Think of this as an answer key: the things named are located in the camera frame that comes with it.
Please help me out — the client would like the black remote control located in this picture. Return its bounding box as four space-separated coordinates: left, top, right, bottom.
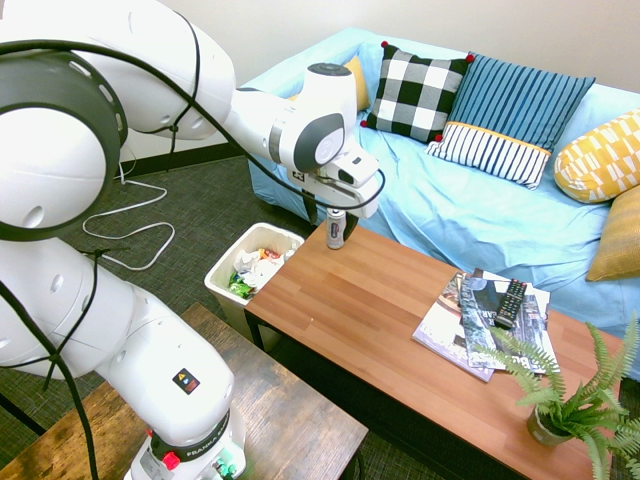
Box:
494 279 529 330

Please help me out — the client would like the stack of magazines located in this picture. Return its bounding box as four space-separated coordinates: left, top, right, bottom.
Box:
411 272 495 384

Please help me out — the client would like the wooden coffee table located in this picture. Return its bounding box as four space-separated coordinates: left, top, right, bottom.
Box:
243 219 640 480

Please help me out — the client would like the rustic dark wood table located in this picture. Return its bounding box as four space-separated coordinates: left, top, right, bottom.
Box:
0 302 371 480

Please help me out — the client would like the blue striped pillow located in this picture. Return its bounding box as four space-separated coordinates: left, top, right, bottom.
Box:
424 52 598 192

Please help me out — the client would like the green snack wrapper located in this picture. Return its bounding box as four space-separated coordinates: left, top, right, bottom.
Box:
228 271 257 300

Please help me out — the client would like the crumpled white paper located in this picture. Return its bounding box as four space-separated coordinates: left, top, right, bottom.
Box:
235 248 282 284

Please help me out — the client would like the black white checkered pillow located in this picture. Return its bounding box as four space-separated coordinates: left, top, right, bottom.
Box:
359 40 475 144

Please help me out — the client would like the yellow white patterned bolster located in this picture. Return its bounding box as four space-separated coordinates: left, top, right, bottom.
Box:
553 107 640 205

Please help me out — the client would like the white plastic trash bin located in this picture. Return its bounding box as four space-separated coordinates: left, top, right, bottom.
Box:
203 222 306 352

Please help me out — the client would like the dark cover magazine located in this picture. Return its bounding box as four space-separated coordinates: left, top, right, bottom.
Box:
458 276 562 376

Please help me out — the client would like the light blue sofa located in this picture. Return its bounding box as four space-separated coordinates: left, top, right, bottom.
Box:
247 27 640 341

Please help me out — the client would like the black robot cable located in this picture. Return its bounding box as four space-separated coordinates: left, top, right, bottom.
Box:
0 8 387 480

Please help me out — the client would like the silver drink can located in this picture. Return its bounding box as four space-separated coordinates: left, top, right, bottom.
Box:
325 207 348 251

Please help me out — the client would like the white floor cable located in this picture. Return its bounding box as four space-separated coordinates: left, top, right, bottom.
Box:
81 144 177 272

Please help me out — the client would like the green fern plant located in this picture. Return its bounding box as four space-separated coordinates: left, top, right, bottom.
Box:
473 309 640 480

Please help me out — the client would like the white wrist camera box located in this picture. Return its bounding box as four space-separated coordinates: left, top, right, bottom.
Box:
329 149 380 189

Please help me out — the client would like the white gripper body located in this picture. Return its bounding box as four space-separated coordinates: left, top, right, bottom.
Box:
302 171 386 220

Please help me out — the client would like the mustard yellow pillow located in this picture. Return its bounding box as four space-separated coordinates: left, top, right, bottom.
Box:
287 54 373 113
585 185 640 284

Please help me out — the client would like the grey plant pot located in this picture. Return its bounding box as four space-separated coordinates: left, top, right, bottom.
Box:
525 403 572 448

